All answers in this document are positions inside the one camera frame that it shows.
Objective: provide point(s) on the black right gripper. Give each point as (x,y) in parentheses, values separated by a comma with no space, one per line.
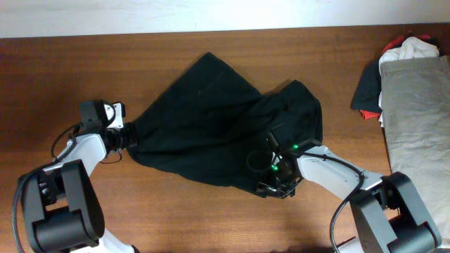
(273,190)

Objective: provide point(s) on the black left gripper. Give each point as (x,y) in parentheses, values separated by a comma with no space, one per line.
(131,138)

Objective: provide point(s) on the black trousers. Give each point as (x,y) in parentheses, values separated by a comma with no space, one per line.
(211,126)

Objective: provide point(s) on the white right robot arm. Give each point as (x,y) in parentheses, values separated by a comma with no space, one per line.
(389,214)

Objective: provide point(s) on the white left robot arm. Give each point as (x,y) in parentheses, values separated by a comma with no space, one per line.
(59,205)

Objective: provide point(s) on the red garment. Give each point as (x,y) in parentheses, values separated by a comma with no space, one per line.
(397,41)

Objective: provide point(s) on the black garment in pile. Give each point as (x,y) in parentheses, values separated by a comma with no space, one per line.
(368,89)

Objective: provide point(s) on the grey folded trousers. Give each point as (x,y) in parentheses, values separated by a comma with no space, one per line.
(422,154)

